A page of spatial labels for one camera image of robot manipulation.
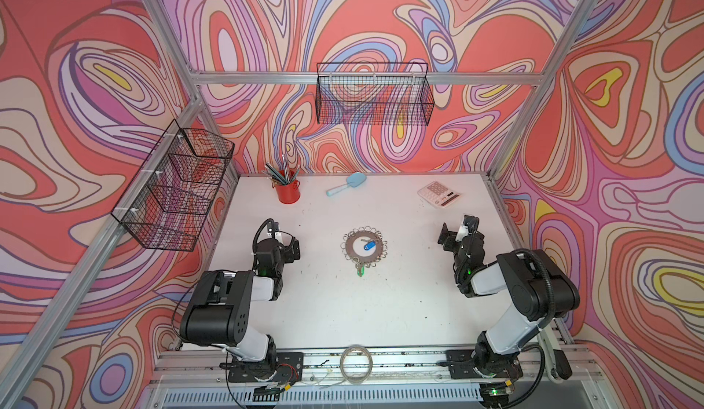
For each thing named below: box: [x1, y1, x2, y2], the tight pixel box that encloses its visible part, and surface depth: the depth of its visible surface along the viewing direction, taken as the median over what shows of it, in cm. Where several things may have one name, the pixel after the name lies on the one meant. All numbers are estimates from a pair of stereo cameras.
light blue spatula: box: [325, 172, 367, 197], surface depth 121 cm
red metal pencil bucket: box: [272, 179, 301, 205], surface depth 113 cm
